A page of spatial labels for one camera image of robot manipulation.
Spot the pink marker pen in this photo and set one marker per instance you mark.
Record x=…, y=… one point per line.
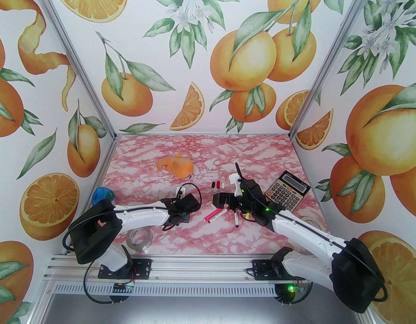
x=213, y=216

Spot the long black marker pen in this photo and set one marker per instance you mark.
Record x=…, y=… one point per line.
x=236, y=219

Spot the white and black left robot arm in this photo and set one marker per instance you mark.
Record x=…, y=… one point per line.
x=144, y=214

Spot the black and grey calculator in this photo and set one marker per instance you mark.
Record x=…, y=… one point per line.
x=285, y=191

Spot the orange plastic toy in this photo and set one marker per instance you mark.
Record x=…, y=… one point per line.
x=179, y=167

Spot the clear tape roll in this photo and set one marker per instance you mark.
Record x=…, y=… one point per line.
x=129, y=236

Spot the beige tape roll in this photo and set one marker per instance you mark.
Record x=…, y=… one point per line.
x=313, y=218

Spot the slotted aluminium strip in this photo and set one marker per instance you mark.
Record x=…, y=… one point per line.
x=194, y=288

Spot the blue lidded plastic container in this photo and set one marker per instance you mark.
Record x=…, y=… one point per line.
x=103, y=194

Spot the small circuit board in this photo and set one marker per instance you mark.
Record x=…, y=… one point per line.
x=123, y=288

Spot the small board green light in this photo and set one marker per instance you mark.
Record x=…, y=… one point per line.
x=290, y=288

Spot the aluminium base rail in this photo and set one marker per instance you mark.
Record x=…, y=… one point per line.
x=194, y=268

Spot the aluminium corner post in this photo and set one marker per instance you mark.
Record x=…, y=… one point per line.
x=77, y=59
x=327, y=59

